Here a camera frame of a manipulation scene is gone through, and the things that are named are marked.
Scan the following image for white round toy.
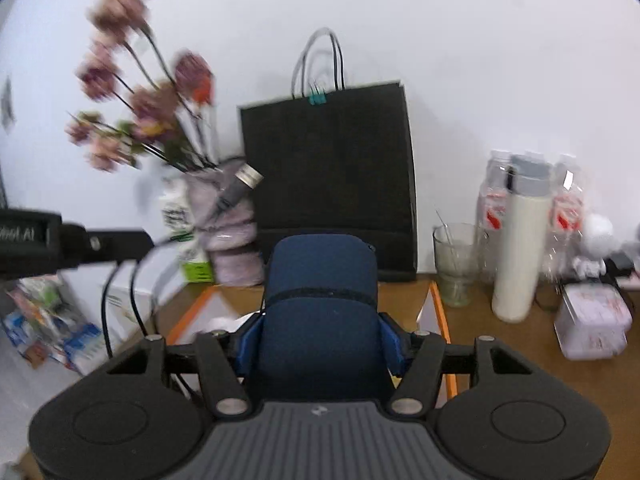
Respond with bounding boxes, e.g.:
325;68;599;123
575;212;616;278

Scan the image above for white thermos bottle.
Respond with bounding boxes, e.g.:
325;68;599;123
491;155;551;323

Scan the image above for white green milk carton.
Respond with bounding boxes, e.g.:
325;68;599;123
159;180;213;283

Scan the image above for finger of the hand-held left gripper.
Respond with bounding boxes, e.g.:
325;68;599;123
60;224;157;267

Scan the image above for white carton box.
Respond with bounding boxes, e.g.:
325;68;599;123
102;285;173;361

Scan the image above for red cardboard box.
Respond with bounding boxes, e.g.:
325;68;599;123
165;280;458;396

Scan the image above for blue and white packets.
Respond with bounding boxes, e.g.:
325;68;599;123
2;277;103;376

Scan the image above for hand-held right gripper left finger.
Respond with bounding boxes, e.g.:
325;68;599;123
106;317;263;419

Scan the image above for wooden desktop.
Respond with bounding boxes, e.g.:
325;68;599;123
215;275;640;480

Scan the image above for clear drinking glass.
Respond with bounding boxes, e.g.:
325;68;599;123
432;222;488;308

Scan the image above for purple textured vase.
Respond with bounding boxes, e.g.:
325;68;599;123
185;157;266;287

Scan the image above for white patterned tin box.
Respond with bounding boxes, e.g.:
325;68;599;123
554;282;633;361

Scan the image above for black and white device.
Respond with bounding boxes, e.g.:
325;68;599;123
602;250;640;291

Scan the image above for clear water bottle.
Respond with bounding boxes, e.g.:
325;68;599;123
477;149;513;286
540;154;586;281

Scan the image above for black paper bag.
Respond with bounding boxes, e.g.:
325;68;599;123
239;27;418;283

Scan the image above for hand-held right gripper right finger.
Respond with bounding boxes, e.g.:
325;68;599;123
377;311;533;417

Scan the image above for dried pink flowers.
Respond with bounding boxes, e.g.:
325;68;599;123
65;0;221;173

